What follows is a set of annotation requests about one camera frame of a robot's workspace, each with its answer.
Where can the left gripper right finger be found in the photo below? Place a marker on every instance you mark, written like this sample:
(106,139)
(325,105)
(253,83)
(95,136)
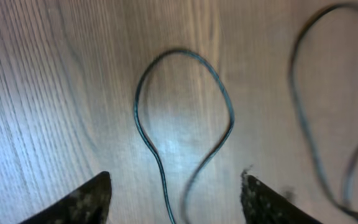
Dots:
(263,205)

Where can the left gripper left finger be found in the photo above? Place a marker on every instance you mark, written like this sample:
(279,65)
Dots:
(88,204)

